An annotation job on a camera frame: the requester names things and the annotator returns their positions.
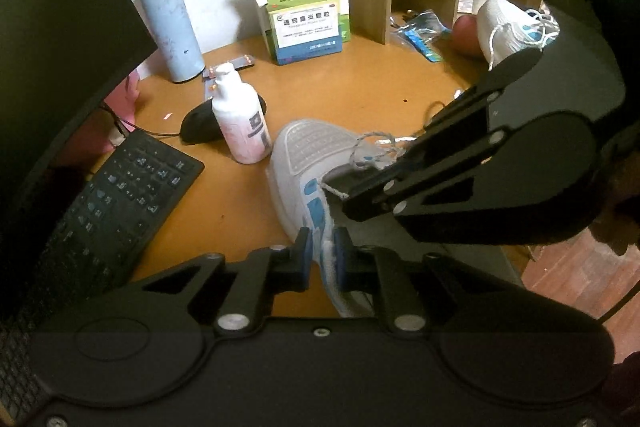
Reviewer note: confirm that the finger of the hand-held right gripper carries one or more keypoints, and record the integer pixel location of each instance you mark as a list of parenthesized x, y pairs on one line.
[(460, 122), (440, 222)]

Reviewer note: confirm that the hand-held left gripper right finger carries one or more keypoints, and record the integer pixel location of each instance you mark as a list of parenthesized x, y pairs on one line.
[(342, 262)]

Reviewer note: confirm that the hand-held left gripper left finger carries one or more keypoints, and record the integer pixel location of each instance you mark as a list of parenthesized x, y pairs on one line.
[(303, 257)]

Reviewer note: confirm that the white shoelace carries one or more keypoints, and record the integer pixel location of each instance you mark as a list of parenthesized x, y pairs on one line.
[(375, 138), (493, 49)]

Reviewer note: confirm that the white and blue sneaker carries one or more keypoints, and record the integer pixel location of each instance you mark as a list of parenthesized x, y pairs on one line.
[(500, 32), (300, 147)]

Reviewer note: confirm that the red apple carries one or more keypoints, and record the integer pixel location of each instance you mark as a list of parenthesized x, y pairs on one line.
[(467, 37)]

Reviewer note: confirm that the clear plastic bag blue label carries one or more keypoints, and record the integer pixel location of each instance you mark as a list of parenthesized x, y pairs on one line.
[(420, 34)]

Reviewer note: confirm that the green and white medicine box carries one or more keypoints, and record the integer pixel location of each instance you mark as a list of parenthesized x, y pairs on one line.
[(344, 22)]

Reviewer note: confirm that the white lotion bottle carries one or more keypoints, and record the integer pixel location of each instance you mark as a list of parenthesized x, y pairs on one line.
[(240, 117)]

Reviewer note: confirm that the black computer mouse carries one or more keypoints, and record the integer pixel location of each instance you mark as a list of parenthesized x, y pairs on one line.
[(200, 124)]

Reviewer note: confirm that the blue and white medicine box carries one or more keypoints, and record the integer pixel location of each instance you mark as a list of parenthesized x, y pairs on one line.
[(305, 32)]

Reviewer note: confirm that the black keyboard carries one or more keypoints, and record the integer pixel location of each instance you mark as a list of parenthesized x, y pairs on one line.
[(115, 207)]

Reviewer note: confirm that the pink box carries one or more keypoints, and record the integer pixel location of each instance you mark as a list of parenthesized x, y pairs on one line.
[(122, 107)]

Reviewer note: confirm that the light blue thermos bottle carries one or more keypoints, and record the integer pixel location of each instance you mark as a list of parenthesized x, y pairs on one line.
[(167, 17)]

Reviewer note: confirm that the black computer monitor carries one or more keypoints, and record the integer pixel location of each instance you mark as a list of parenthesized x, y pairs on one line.
[(60, 57)]

